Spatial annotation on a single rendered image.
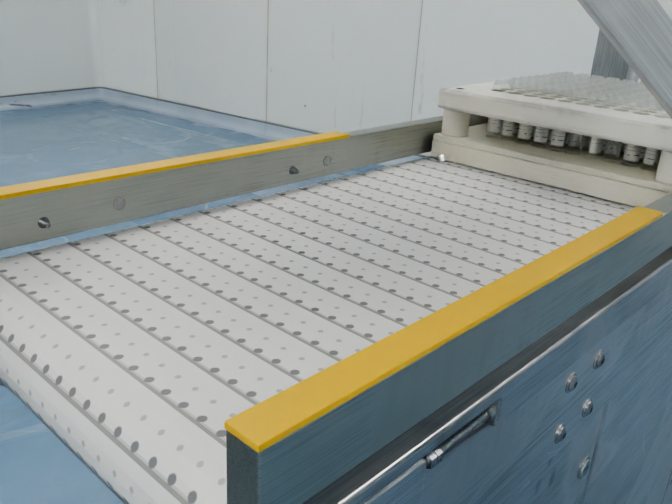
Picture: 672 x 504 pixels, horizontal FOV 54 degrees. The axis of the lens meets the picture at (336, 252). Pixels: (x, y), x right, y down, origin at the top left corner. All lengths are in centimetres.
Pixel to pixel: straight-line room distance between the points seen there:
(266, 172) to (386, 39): 371
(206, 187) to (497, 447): 28
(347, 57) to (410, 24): 49
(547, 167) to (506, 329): 35
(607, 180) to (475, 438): 34
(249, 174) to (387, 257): 15
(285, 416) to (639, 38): 22
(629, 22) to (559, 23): 345
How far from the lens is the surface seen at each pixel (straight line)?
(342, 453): 24
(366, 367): 24
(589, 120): 62
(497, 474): 38
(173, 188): 49
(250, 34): 492
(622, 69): 120
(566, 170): 63
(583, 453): 73
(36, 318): 37
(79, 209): 45
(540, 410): 40
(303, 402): 22
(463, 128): 69
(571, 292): 36
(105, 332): 34
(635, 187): 61
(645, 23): 33
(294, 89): 468
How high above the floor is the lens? 105
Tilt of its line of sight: 22 degrees down
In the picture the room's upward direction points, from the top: 3 degrees clockwise
